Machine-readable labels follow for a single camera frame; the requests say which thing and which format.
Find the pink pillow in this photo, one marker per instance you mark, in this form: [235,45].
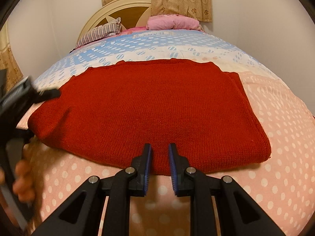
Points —
[172,21]

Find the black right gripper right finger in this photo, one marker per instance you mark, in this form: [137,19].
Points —
[219,206]

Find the striped pillow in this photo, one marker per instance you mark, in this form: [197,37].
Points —
[108,29]

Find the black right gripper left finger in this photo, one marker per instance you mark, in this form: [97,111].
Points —
[101,204]

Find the beige side curtain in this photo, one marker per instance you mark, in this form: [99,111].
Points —
[8,62]

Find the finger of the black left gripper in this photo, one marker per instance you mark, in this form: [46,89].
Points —
[47,94]

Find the left hand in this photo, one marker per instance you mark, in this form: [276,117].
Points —
[23,186]

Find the cream wooden headboard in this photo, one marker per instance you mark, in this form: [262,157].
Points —
[133,14]

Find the red knitted sweater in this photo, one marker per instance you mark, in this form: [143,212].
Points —
[107,115]

